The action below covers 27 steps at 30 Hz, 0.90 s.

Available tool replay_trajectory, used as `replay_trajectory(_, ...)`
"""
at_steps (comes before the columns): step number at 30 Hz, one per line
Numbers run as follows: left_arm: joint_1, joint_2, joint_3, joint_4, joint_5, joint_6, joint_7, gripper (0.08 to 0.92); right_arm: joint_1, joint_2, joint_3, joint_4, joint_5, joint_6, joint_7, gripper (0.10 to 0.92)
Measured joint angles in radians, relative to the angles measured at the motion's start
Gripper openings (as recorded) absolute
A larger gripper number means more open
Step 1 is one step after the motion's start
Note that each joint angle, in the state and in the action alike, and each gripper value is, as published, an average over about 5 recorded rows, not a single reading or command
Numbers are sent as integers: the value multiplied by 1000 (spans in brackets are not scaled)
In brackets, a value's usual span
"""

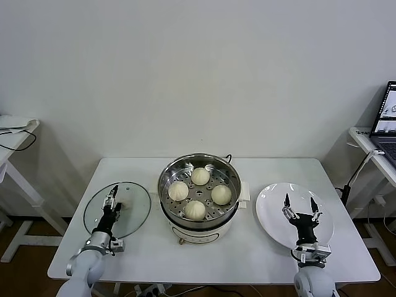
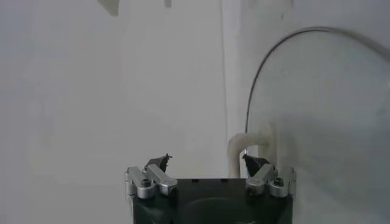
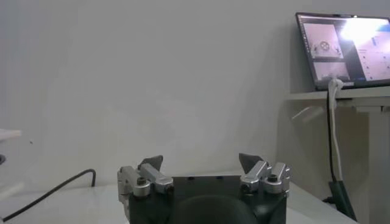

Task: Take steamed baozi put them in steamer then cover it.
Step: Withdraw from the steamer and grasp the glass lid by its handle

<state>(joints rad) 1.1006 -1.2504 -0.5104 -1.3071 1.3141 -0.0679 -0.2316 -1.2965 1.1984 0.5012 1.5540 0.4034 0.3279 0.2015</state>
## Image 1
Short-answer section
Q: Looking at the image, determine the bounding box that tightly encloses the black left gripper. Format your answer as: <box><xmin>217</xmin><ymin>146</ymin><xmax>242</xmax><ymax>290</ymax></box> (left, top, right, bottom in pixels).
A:
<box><xmin>92</xmin><ymin>184</ymin><xmax>123</xmax><ymax>236</ymax></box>

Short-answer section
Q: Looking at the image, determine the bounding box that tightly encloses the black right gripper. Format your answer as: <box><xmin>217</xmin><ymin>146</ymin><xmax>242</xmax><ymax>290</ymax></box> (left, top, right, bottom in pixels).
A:
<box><xmin>281</xmin><ymin>193</ymin><xmax>323</xmax><ymax>246</ymax></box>

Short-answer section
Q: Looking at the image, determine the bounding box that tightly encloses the round glass pot lid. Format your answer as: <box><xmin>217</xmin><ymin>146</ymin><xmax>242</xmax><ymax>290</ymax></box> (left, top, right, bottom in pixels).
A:
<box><xmin>84</xmin><ymin>181</ymin><xmax>152</xmax><ymax>241</ymax></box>

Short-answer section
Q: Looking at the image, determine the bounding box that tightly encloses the white steamed baozi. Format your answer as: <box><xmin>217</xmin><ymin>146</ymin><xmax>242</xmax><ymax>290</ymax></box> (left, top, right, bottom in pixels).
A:
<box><xmin>210</xmin><ymin>184</ymin><xmax>233</xmax><ymax>206</ymax></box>
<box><xmin>168</xmin><ymin>181</ymin><xmax>189</xmax><ymax>201</ymax></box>
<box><xmin>184</xmin><ymin>200</ymin><xmax>207</xmax><ymax>221</ymax></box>
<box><xmin>191</xmin><ymin>167</ymin><xmax>211</xmax><ymax>186</ymax></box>

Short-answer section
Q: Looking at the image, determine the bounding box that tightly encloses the stainless steel steamer basket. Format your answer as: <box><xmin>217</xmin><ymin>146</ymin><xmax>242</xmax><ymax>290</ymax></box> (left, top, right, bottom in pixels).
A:
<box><xmin>158</xmin><ymin>153</ymin><xmax>243</xmax><ymax>226</ymax></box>

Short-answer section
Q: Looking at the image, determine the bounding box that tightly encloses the white round plate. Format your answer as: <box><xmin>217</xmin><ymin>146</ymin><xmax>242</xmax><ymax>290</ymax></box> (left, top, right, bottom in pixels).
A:
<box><xmin>256</xmin><ymin>183</ymin><xmax>336</xmax><ymax>252</ymax></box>

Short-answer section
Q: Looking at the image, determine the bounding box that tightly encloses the black upright stand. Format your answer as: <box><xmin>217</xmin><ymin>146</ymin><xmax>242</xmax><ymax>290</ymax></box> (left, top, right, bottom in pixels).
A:
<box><xmin>335</xmin><ymin>184</ymin><xmax>352</xmax><ymax>217</ymax></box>

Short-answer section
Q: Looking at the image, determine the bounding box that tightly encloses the white side table with laptop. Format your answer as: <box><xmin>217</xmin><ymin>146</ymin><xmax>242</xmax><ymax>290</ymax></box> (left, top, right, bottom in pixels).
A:
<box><xmin>348</xmin><ymin>127</ymin><xmax>396</xmax><ymax>267</ymax></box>

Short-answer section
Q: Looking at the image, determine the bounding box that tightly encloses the dark open laptop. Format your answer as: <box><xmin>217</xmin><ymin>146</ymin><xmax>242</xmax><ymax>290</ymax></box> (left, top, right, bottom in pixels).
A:
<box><xmin>369</xmin><ymin>80</ymin><xmax>396</xmax><ymax>170</ymax></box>

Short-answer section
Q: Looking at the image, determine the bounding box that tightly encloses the white side table with cloth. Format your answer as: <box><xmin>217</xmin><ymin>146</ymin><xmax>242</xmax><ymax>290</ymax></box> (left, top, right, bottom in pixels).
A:
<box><xmin>0</xmin><ymin>116</ymin><xmax>74</xmax><ymax>264</ymax></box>

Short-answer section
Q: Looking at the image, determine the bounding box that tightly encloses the white cloth bag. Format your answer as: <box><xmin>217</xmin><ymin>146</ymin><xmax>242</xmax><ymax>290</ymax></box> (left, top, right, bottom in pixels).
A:
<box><xmin>0</xmin><ymin>114</ymin><xmax>41</xmax><ymax>134</ymax></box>

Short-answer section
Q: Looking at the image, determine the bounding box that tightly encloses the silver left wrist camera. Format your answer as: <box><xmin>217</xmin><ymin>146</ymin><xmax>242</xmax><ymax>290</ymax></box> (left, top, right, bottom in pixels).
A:
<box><xmin>110</xmin><ymin>238</ymin><xmax>126</xmax><ymax>254</ymax></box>

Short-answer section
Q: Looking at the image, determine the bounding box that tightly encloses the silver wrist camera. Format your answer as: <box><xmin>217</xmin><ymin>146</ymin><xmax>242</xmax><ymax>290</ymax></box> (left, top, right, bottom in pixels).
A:
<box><xmin>110</xmin><ymin>238</ymin><xmax>126</xmax><ymax>254</ymax></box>
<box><xmin>312</xmin><ymin>246</ymin><xmax>332</xmax><ymax>264</ymax></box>

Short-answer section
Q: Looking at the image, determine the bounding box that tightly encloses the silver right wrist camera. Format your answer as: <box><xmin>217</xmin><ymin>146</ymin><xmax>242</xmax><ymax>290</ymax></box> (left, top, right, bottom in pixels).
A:
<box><xmin>312</xmin><ymin>246</ymin><xmax>332</xmax><ymax>264</ymax></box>

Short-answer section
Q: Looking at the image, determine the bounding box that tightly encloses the white laptop cable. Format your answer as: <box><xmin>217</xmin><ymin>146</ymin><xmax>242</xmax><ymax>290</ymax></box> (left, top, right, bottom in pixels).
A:
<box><xmin>348</xmin><ymin>142</ymin><xmax>386</xmax><ymax>188</ymax></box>

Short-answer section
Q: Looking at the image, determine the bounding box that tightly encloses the black cable loop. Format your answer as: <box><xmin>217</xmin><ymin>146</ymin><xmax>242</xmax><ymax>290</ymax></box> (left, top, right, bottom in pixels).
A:
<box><xmin>0</xmin><ymin>128</ymin><xmax>37</xmax><ymax>152</ymax></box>

